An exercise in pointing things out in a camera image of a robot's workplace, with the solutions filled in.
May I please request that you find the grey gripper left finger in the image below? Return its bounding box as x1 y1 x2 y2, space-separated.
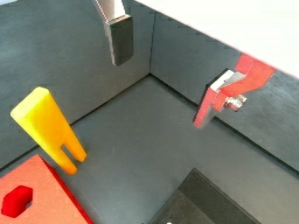
92 0 133 67

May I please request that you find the metallic gripper right finger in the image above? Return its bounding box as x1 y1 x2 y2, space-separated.
193 53 276 128

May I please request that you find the yellow square-circle peg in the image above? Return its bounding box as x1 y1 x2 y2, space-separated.
10 87 86 175

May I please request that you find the red shape sorting board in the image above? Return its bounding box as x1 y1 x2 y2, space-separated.
0 155 94 224

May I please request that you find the black curved holder stand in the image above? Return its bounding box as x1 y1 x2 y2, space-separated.
148 168 261 224

